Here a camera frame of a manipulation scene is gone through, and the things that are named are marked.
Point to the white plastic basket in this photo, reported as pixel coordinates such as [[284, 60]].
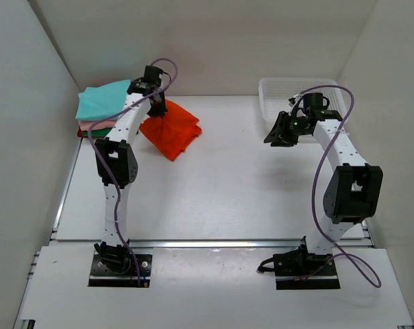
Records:
[[274, 94]]

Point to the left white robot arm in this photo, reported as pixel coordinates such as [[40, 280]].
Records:
[[116, 163]]

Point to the folded pink t shirt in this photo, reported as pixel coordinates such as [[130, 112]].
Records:
[[96, 125]]

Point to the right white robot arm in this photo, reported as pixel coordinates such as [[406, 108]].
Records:
[[353, 190]]

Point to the folded green t shirt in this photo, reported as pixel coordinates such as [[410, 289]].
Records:
[[96, 133]]

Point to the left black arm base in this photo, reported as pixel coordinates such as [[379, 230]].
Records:
[[115, 267]]

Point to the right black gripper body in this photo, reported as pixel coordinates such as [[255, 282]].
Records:
[[297, 124]]

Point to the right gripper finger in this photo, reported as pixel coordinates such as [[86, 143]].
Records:
[[282, 139], [279, 124]]

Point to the folded cyan t shirt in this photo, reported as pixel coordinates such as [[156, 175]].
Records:
[[97, 103]]

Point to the orange t shirt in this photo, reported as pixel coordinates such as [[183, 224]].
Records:
[[172, 133]]

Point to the aluminium rail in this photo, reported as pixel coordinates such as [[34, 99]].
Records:
[[215, 244]]

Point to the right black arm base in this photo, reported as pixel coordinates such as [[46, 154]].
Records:
[[299, 269]]

